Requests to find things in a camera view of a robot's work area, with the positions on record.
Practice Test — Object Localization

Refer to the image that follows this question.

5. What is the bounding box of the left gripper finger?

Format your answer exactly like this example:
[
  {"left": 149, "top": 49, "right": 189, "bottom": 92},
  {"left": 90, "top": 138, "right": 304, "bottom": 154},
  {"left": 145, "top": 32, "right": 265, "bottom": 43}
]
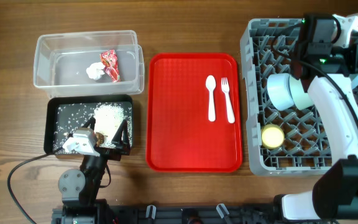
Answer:
[
  {"left": 111, "top": 120, "right": 130, "bottom": 148},
  {"left": 81, "top": 117, "right": 96, "bottom": 129}
]

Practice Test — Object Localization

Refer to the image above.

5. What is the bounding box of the brown food scrap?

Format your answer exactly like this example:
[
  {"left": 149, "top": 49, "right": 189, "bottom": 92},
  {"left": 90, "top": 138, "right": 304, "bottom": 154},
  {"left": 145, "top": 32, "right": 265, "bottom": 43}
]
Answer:
[{"left": 95, "top": 132, "right": 106, "bottom": 147}]

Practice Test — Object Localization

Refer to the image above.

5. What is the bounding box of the white rice pile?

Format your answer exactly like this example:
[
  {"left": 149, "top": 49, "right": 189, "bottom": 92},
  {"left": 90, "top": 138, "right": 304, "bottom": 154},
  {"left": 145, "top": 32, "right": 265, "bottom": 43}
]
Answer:
[{"left": 53, "top": 102, "right": 133, "bottom": 150}]

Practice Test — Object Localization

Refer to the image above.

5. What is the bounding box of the white napkin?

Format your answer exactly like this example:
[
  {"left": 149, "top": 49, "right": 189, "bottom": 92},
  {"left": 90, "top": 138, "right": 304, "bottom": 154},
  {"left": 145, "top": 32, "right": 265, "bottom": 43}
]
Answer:
[{"left": 86, "top": 62, "right": 105, "bottom": 80}]

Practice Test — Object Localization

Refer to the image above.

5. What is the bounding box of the red snack wrapper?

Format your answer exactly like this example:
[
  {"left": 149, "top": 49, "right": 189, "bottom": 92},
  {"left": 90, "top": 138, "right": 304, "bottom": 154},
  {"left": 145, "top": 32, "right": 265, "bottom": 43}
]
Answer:
[{"left": 100, "top": 50, "right": 121, "bottom": 82}]

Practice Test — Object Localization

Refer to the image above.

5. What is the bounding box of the green bowl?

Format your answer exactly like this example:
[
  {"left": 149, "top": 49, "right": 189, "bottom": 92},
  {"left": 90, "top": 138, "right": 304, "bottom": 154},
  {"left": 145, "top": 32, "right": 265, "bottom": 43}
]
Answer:
[{"left": 289, "top": 76, "right": 313, "bottom": 110}]

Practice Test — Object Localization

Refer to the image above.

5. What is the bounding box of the light blue bowl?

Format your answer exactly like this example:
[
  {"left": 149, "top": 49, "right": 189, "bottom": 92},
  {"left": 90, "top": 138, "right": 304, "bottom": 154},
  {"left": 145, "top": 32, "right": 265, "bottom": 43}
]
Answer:
[{"left": 267, "top": 73, "right": 295, "bottom": 111}]

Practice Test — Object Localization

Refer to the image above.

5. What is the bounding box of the white plastic spoon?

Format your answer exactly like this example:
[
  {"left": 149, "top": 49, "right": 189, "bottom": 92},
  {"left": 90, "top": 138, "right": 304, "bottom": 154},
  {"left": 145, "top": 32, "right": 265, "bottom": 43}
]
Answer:
[{"left": 206, "top": 75, "right": 216, "bottom": 122}]

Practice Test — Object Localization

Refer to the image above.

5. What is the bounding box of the yellow plastic cup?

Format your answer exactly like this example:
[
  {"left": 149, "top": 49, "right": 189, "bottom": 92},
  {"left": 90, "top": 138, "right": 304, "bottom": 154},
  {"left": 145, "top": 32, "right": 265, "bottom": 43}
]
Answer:
[{"left": 261, "top": 124, "right": 285, "bottom": 149}]

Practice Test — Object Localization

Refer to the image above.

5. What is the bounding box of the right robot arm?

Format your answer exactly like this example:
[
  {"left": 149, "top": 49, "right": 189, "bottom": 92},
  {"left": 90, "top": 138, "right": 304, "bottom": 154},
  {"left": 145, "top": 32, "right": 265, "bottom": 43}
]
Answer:
[{"left": 274, "top": 14, "right": 358, "bottom": 222}]

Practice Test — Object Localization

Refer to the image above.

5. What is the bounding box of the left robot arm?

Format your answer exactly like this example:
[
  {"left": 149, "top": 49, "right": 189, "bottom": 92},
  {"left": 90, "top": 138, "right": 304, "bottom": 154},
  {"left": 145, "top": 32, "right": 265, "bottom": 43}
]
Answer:
[{"left": 52, "top": 118, "right": 131, "bottom": 224}]

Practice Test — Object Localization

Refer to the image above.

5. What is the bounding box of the clear plastic waste bin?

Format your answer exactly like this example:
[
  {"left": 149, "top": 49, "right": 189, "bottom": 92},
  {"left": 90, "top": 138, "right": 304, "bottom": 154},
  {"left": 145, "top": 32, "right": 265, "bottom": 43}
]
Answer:
[{"left": 34, "top": 30, "right": 145, "bottom": 98}]

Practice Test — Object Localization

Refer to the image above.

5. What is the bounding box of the grey dishwasher rack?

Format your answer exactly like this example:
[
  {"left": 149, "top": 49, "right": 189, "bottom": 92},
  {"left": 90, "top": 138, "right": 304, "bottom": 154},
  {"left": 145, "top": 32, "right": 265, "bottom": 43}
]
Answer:
[{"left": 241, "top": 19, "right": 358, "bottom": 175}]

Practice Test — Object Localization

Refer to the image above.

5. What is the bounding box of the black plastic tray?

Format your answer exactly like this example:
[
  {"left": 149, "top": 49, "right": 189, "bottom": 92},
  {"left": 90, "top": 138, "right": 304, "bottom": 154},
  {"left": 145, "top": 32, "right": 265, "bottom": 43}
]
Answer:
[{"left": 44, "top": 95, "right": 133, "bottom": 153}]

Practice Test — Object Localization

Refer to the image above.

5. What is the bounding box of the red serving tray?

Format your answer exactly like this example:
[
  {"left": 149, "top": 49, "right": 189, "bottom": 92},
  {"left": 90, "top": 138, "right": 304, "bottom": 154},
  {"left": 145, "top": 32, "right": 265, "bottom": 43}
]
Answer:
[{"left": 145, "top": 53, "right": 242, "bottom": 173}]

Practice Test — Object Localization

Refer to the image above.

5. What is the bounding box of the white plastic fork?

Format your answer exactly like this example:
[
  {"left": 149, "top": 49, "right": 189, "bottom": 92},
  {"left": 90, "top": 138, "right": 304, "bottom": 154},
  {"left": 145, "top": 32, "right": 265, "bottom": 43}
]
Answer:
[{"left": 221, "top": 77, "right": 235, "bottom": 123}]

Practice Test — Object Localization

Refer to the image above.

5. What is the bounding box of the left black camera cable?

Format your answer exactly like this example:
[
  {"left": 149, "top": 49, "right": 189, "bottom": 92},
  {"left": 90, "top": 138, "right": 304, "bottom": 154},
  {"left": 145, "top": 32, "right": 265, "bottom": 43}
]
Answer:
[{"left": 6, "top": 147, "right": 71, "bottom": 224}]

